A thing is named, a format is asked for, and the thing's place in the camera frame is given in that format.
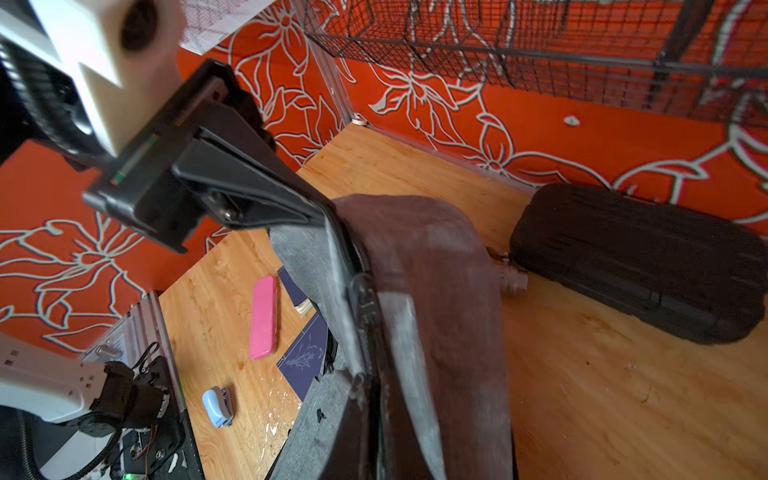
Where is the black hard case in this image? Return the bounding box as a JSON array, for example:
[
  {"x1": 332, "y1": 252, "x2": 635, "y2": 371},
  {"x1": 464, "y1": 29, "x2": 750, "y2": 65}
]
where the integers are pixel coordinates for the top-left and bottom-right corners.
[{"x1": 509, "y1": 184, "x2": 767, "y2": 345}]

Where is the pink pencil case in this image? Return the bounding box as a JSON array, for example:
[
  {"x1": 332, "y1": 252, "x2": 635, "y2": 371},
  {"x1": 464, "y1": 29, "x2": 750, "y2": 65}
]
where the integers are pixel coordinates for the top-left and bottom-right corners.
[{"x1": 249, "y1": 276, "x2": 278, "y2": 360}]

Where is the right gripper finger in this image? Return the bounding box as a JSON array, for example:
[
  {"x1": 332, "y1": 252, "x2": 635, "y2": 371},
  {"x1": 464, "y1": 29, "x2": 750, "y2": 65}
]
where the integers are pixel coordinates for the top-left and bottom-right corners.
[{"x1": 83, "y1": 60, "x2": 335, "y2": 252}]

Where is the black wire wall basket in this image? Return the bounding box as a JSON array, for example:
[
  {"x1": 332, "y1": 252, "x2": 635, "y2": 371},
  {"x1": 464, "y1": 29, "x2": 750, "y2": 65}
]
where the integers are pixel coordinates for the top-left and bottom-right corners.
[{"x1": 298, "y1": 0, "x2": 767, "y2": 128}]

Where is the blue notebook yellow label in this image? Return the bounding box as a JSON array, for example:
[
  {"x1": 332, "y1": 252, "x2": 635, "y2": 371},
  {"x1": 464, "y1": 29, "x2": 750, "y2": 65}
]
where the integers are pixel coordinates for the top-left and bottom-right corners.
[{"x1": 277, "y1": 313, "x2": 329, "y2": 401}]

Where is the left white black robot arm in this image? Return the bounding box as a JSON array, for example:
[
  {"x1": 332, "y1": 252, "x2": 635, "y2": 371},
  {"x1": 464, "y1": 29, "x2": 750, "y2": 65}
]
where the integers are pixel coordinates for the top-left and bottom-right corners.
[{"x1": 1, "y1": 334, "x2": 173, "y2": 479}]

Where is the white wire wall basket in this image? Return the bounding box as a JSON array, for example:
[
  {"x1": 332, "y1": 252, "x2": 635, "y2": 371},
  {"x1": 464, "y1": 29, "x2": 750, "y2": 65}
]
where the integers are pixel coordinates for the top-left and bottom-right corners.
[{"x1": 180, "y1": 0, "x2": 273, "y2": 55}]

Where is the grey student backpack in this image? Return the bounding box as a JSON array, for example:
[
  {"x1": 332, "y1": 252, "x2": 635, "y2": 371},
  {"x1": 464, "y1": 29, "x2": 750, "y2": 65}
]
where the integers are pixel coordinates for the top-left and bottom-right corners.
[{"x1": 269, "y1": 195, "x2": 518, "y2": 479}]

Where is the light blue stapler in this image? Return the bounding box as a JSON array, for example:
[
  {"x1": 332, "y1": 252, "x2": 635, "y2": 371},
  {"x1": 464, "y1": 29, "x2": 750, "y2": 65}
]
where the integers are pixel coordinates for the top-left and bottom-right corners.
[{"x1": 202, "y1": 386, "x2": 234, "y2": 428}]

